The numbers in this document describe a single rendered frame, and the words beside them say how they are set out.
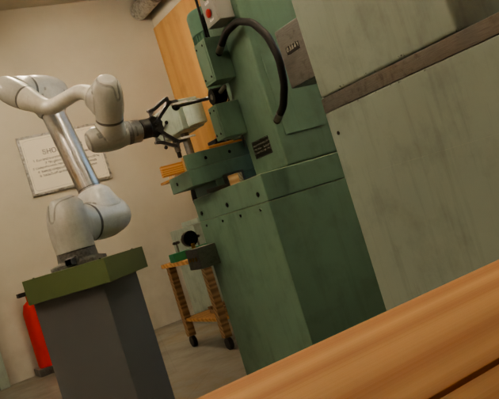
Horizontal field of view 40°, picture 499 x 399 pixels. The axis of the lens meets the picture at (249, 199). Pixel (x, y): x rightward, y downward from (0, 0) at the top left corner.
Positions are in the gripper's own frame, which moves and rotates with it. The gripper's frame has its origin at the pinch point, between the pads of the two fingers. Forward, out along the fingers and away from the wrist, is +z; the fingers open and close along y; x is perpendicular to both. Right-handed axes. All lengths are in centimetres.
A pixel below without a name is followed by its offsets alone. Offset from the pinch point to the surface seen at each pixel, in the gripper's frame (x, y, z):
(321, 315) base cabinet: -71, -69, -2
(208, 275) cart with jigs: 83, -86, 28
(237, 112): -39.0, -0.8, 1.2
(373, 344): -222, -8, -94
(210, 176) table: -25.1, -21.6, -7.9
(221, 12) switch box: -48, 32, -1
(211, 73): -39.3, 13.8, -5.2
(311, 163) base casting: -62, -22, 12
